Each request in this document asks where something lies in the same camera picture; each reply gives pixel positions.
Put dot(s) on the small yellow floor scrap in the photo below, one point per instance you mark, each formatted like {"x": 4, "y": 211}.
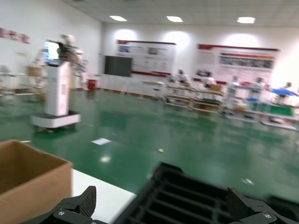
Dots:
{"x": 161, "y": 150}

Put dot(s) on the red bin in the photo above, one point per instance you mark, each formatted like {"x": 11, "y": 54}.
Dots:
{"x": 91, "y": 84}

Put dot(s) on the white table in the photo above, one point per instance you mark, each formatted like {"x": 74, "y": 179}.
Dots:
{"x": 151, "y": 87}

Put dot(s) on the black slotted plastic container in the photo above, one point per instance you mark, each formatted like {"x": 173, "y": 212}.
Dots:
{"x": 187, "y": 200}

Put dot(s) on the brown cardboard box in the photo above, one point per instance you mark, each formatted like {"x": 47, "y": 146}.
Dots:
{"x": 28, "y": 177}

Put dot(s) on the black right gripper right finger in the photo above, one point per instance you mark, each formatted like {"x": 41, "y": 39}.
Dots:
{"x": 247, "y": 210}

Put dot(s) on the white mobile robot kiosk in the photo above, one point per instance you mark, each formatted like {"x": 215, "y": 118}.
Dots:
{"x": 58, "y": 93}

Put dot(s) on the pipe rack with cardboard boxes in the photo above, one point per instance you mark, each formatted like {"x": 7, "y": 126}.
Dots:
{"x": 194, "y": 98}

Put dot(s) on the white floor paper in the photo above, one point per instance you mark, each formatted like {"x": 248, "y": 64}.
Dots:
{"x": 101, "y": 141}

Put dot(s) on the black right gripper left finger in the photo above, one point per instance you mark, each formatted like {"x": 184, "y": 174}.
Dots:
{"x": 70, "y": 210}

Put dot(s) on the dark wall screen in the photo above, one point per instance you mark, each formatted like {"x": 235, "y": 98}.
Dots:
{"x": 118, "y": 66}

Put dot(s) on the worker in white suit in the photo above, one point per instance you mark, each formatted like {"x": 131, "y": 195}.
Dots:
{"x": 259, "y": 82}
{"x": 209, "y": 81}
{"x": 288, "y": 86}
{"x": 183, "y": 77}

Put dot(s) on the bright wall monitor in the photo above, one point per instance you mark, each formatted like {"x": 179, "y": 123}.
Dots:
{"x": 51, "y": 51}

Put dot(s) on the white shelving with cardboard box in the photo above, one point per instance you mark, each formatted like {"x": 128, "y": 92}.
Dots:
{"x": 23, "y": 81}

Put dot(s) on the red white wall poster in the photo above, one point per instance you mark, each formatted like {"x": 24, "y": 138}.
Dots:
{"x": 149, "y": 58}
{"x": 245, "y": 60}

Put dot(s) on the pipe rack with green panel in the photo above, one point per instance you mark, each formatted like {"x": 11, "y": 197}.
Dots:
{"x": 268, "y": 109}

